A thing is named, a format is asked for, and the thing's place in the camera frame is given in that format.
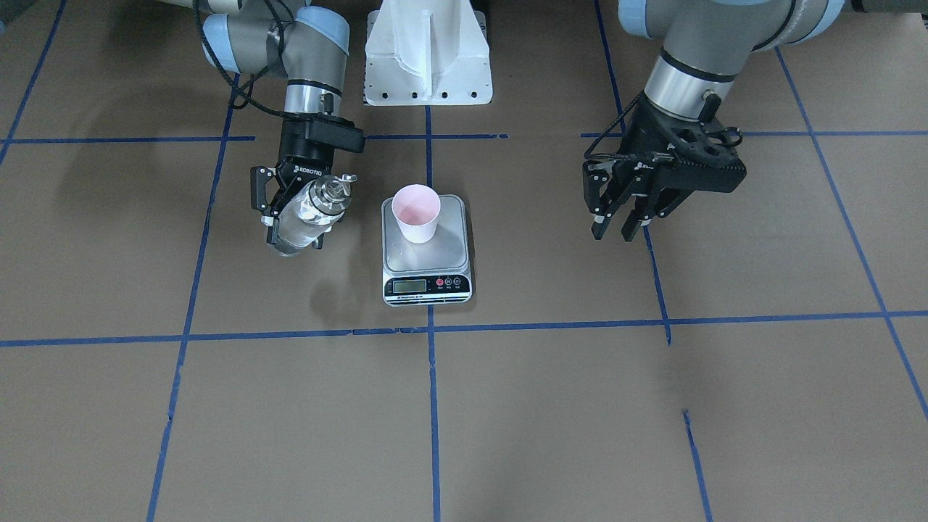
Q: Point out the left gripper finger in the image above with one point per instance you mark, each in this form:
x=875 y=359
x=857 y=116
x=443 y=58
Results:
x=607 y=186
x=656 y=205

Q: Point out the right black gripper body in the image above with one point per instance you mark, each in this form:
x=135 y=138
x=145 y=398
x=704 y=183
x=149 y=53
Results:
x=302 y=161

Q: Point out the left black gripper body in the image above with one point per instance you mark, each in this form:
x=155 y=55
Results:
x=629 y=161

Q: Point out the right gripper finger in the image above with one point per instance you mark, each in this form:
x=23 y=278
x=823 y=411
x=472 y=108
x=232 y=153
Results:
x=261 y=176
x=302 y=223

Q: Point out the glass sauce bottle steel spout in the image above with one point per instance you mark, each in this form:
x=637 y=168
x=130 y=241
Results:
x=335 y=190

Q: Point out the pink plastic cup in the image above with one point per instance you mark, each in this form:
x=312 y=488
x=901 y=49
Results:
x=416 y=209

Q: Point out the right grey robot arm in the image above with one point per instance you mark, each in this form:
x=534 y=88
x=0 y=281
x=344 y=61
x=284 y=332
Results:
x=288 y=59

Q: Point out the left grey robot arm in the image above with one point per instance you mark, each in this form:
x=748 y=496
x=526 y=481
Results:
x=704 y=46

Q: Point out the silver kitchen scale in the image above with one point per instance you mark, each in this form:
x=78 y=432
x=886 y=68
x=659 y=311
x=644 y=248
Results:
x=436 y=272

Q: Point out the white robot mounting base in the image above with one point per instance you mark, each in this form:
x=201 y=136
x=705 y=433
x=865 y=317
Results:
x=428 y=53

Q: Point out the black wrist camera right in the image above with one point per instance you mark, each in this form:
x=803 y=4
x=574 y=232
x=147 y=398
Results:
x=336 y=132

